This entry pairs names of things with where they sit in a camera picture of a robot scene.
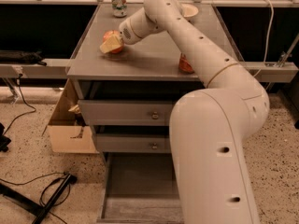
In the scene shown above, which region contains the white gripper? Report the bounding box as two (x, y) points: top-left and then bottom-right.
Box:
(100, 17), (143, 53)

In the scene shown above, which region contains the red orange apple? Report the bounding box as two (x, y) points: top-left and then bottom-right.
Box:
(103, 30), (124, 54)

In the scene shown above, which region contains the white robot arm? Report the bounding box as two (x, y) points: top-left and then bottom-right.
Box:
(100, 0), (269, 224)

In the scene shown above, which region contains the grey drawer cabinet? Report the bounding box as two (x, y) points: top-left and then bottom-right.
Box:
(68, 6), (234, 155)

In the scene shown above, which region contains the grey top drawer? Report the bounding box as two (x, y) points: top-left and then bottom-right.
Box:
(78, 100), (173, 126)

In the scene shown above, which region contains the grey middle drawer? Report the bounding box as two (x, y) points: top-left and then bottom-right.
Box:
(93, 134), (171, 153)

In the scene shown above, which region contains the grey open bottom drawer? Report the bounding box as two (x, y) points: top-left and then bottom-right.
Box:
(96, 153), (184, 224)

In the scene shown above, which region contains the red coca-cola can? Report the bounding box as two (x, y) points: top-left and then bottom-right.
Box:
(178, 53), (193, 74)

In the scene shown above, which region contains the white ceramic bowl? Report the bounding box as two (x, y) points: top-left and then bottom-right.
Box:
(181, 4), (199, 20)

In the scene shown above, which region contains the cardboard box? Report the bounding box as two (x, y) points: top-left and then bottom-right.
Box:
(47, 80), (96, 154)

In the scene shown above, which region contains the black object at left edge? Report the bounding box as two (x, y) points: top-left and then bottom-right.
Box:
(0, 123), (11, 152)

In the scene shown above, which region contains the black metal stand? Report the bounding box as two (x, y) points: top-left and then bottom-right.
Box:
(0, 173), (78, 224)

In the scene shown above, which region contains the black wall cable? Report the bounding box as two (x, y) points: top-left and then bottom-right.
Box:
(3, 73), (37, 135)

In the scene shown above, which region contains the black bag on rail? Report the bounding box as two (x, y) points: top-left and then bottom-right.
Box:
(0, 50), (47, 66)

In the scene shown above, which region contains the black floor cable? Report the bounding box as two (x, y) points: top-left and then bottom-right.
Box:
(0, 171), (72, 224)

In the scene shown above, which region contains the white hanging cable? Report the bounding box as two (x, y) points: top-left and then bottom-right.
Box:
(251, 0), (275, 78)

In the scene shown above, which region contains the metal clamp bracket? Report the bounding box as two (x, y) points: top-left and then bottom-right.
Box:
(265, 33), (299, 68)

